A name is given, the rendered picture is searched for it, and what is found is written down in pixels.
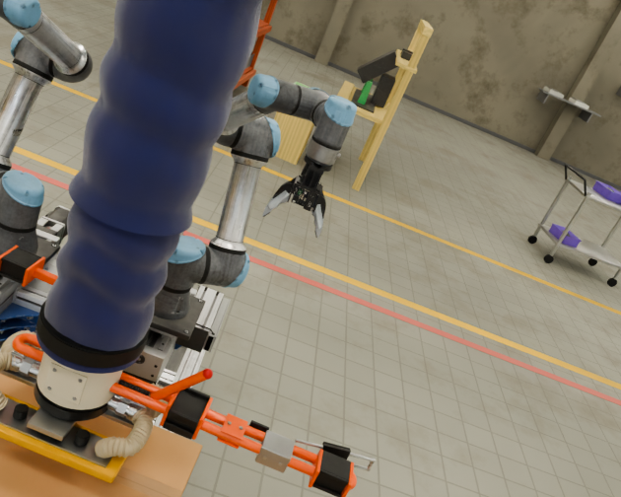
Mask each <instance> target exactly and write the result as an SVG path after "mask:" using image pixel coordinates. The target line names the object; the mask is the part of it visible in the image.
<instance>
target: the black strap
mask: <svg viewBox="0 0 621 497"><path fill-rule="evenodd" d="M45 302H46V300H45V301H44V303H43V304H42V306H41V308H40V312H39V316H38V320H37V324H36V331H37V334H38V336H39V338H40V340H41V342H42V343H43V344H44V345H45V346H46V347H47V348H48V349H49V350H50V351H51V352H53V353H54V354H56V355H57V356H59V357H61V358H63V359H65V360H67V361H69V362H72V363H74V364H78V365H82V366H86V367H92V368H112V367H118V366H122V365H125V364H128V363H130V362H132V361H134V360H135V359H136V358H138V357H139V356H140V355H141V353H142V352H143V350H144V348H145V345H146V342H147V339H148V337H149V333H150V327H149V329H148V331H147V333H146V335H145V336H144V338H143V339H142V340H141V341H140V342H139V343H138V344H137V345H136V346H134V347H132V348H130V349H125V350H119V351H103V350H99V349H95V348H91V347H87V346H84V345H81V344H79V343H77V342H75V341H73V340H72V339H70V338H68V337H66V336H65V335H63V334H61V333H60V332H58V331H57V330H56V329H55V328H54V327H53V326H52V325H51V324H50V323H49V322H48V321H47V319H46V318H45V317H44V307H45Z"/></svg>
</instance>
